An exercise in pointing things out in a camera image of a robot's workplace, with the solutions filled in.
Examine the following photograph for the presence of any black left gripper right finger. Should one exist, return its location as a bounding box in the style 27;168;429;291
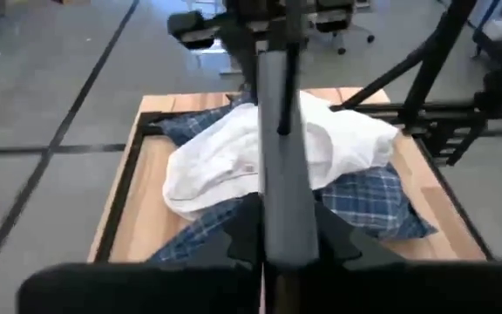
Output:
276;200;502;314

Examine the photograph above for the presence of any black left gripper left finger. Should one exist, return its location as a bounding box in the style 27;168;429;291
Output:
17;194;265;314

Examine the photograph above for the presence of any blue plaid shirt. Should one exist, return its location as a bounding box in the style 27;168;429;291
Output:
146;93;438;265

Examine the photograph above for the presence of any white shirt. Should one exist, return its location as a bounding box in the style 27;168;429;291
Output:
162;90;399;222

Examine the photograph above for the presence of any grey clothes hanger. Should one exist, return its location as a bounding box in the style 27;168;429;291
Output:
257;41;321;268

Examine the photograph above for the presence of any black office chair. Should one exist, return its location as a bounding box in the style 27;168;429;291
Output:
314;0;377;56

